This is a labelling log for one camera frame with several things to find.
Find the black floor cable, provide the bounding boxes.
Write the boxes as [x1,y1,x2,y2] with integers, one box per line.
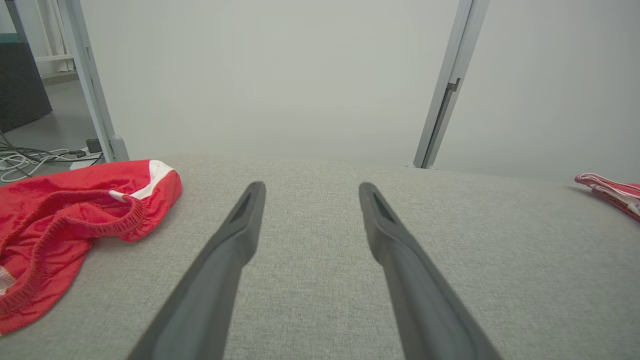
[0,131,88,166]

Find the white floor cable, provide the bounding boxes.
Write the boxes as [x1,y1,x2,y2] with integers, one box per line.
[0,147,101,183]

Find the grey partition leg with caster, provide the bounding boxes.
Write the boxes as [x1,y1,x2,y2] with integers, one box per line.
[57,0,130,163]

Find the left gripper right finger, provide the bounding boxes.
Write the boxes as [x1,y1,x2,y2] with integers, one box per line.
[358,182,504,360]

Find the red basketball jersey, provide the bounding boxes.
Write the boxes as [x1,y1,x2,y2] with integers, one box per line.
[574,172,640,223]

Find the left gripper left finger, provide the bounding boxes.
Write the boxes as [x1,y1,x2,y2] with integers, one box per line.
[127,181,267,360]

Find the grey partition post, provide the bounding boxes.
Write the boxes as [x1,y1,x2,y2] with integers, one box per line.
[412,0,492,170]

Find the red shorts with white band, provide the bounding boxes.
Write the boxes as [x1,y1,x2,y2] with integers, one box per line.
[0,159,183,336]

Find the dark cabinet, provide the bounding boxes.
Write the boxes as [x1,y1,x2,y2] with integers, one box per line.
[0,34,53,134]

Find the white shelf frame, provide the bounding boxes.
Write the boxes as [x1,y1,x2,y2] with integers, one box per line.
[32,0,78,86]

